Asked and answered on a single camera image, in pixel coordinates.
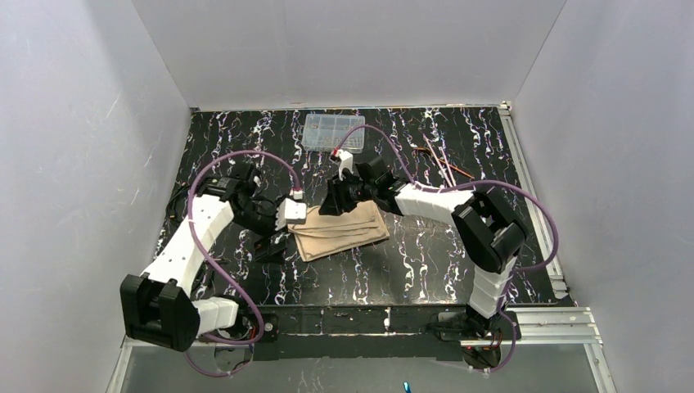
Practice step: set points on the aluminium frame rail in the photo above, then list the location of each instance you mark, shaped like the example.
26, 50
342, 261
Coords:
534, 325

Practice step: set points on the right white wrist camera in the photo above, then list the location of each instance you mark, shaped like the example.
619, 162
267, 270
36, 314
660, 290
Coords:
345, 161

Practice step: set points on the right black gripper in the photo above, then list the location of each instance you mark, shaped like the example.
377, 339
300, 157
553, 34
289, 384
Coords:
340, 194

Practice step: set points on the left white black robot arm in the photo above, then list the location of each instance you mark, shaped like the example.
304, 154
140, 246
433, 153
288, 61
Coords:
157, 304

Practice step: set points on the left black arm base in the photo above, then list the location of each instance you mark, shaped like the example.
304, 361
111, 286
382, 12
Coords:
248, 327

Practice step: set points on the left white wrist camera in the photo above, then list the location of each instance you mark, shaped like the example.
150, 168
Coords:
291, 212

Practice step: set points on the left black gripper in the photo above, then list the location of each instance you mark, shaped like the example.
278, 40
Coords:
272, 235

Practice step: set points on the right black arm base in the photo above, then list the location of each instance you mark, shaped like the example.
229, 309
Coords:
469, 326

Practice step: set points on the beige cloth napkin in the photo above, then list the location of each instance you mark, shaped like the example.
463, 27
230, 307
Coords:
324, 235

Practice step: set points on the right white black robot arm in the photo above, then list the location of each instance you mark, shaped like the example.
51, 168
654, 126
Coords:
491, 232

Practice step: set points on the clear plastic screw box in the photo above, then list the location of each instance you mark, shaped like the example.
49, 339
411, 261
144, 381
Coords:
324, 132

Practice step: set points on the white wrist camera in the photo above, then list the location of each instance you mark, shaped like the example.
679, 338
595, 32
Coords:
345, 161
291, 212

